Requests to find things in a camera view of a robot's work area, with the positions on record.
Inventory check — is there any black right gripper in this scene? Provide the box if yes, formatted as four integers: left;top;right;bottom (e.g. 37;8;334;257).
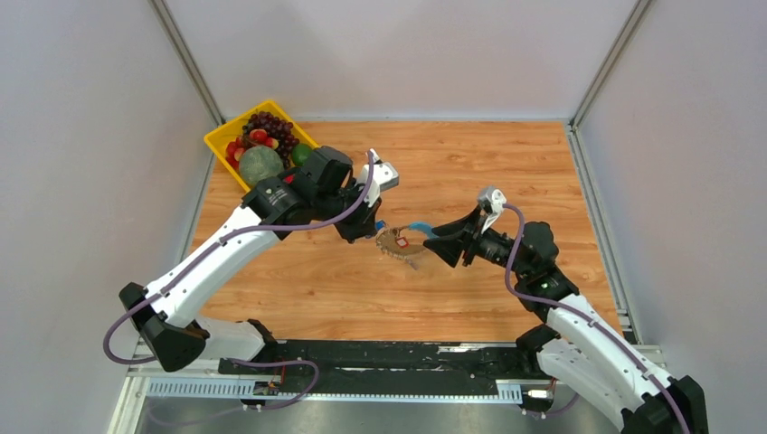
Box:
421;205;529;278

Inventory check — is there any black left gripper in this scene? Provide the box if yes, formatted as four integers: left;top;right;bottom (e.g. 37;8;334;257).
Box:
314;178;383;245

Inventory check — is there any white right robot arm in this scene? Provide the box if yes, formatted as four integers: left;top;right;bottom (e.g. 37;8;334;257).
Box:
423;206;709;433

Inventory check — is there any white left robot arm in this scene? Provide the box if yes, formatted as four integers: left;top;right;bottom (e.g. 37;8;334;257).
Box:
119;146;399;374

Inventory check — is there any dark green lime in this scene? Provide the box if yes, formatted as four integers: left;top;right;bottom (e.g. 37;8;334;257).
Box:
290;143;314;167

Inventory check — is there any green melon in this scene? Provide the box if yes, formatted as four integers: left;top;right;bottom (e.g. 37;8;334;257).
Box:
239;146;284;187

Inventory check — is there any purple grape bunch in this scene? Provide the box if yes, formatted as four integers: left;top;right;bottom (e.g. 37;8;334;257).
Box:
241;111;300;168

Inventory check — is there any yellow plastic fruit bin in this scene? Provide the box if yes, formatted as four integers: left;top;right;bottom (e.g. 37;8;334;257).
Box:
204;99;318;192

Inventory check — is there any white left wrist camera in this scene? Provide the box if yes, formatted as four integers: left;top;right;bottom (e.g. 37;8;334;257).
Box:
358;148;400;208

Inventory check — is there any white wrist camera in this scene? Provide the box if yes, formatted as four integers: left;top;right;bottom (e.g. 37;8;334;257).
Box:
477;185;507;234
358;148;400;208

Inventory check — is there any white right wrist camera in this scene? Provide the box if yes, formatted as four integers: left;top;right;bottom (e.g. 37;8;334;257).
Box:
477;185;507;234

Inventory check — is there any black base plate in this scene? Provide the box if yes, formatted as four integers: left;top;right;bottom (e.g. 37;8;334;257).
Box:
218;340;550;396

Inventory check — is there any slotted cable duct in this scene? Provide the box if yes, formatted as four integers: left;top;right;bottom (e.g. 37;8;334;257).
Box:
147;377;524;405

